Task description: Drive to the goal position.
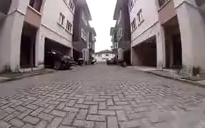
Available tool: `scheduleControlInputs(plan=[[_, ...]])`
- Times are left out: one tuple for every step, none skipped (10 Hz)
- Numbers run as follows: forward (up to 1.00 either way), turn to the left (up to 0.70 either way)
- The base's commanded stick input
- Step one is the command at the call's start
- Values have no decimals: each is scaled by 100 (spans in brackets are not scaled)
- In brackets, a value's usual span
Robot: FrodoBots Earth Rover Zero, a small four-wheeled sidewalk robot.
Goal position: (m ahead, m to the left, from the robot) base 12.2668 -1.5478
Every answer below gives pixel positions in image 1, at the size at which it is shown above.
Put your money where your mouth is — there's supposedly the black car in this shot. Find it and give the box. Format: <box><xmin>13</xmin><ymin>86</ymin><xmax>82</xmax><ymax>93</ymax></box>
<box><xmin>44</xmin><ymin>49</ymin><xmax>77</xmax><ymax>71</ymax></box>

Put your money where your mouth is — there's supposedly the white house with dark roof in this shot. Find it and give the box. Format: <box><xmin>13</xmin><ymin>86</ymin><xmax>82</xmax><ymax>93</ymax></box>
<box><xmin>94</xmin><ymin>49</ymin><xmax>116</xmax><ymax>64</ymax></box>

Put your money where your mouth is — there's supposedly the dark vehicle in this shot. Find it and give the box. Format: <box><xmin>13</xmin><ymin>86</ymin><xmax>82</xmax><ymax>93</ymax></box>
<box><xmin>76</xmin><ymin>57</ymin><xmax>86</xmax><ymax>66</ymax></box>
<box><xmin>106</xmin><ymin>58</ymin><xmax>118</xmax><ymax>66</ymax></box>

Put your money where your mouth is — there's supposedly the dark grey building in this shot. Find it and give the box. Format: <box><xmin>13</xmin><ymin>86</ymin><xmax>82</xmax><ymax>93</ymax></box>
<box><xmin>71</xmin><ymin>0</ymin><xmax>98</xmax><ymax>65</ymax></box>
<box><xmin>109</xmin><ymin>0</ymin><xmax>132</xmax><ymax>66</ymax></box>

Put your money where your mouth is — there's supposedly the grey concrete kerb strip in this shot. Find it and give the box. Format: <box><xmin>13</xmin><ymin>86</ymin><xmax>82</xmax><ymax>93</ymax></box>
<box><xmin>125</xmin><ymin>64</ymin><xmax>205</xmax><ymax>90</ymax></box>
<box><xmin>0</xmin><ymin>65</ymin><xmax>78</xmax><ymax>86</ymax></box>

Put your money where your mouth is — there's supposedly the grey brick paved road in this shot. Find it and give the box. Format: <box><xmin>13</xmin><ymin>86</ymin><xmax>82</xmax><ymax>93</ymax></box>
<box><xmin>0</xmin><ymin>62</ymin><xmax>205</xmax><ymax>128</ymax></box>

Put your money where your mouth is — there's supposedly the pale pink building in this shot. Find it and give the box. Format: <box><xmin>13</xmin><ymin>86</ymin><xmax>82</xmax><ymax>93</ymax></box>
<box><xmin>0</xmin><ymin>0</ymin><xmax>76</xmax><ymax>74</ymax></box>
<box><xmin>127</xmin><ymin>0</ymin><xmax>205</xmax><ymax>75</ymax></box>

